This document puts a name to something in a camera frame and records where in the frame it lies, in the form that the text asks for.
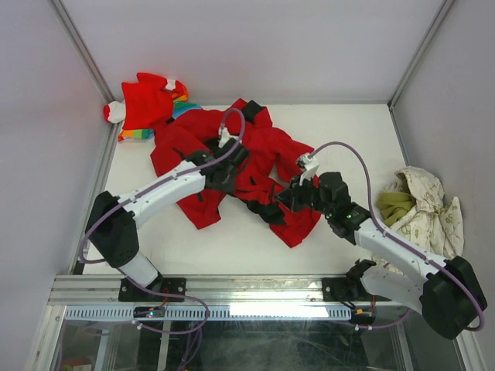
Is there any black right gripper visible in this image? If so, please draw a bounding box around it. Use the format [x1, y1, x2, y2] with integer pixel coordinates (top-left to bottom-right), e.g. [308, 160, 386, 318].
[274, 172, 333, 217]

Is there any grey aluminium corner post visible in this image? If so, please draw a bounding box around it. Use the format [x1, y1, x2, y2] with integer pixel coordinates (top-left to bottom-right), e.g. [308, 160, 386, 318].
[387, 0, 457, 111]

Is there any grey left corner post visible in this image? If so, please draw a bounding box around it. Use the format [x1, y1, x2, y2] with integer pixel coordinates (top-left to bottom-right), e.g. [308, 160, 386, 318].
[48, 0, 117, 104]

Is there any aluminium front rail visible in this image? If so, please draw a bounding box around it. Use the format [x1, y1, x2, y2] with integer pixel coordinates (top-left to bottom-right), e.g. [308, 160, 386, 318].
[48, 274, 392, 322]

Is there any white star-patterned green-lined garment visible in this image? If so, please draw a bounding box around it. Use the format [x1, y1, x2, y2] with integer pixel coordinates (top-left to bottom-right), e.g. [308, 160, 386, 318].
[376, 166, 465, 259]

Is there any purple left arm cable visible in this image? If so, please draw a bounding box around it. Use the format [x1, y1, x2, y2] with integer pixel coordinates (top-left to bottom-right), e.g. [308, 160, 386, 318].
[77, 107, 248, 266]

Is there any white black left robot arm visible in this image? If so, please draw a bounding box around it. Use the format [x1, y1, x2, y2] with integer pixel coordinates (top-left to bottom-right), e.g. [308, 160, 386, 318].
[84, 140, 249, 301]

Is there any red rainbow-sleeved garment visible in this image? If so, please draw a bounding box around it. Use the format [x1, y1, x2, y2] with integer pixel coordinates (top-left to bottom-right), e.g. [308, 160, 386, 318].
[103, 72, 202, 141]

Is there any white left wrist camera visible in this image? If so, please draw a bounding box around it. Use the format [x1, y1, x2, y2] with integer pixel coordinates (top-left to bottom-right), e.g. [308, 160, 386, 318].
[218, 123, 239, 148]

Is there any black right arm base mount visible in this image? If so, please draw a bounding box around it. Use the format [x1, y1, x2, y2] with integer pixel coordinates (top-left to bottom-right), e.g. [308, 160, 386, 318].
[320, 259, 390, 308]

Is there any red zip jacket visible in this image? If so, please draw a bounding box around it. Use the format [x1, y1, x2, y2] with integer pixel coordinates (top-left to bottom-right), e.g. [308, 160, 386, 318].
[151, 99, 320, 247]

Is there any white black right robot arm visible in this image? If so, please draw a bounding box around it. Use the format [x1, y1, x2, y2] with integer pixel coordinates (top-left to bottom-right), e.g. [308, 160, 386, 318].
[276, 172, 487, 339]

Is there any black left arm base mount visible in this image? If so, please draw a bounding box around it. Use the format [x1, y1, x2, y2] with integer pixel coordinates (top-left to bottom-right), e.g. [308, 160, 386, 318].
[118, 276, 186, 303]

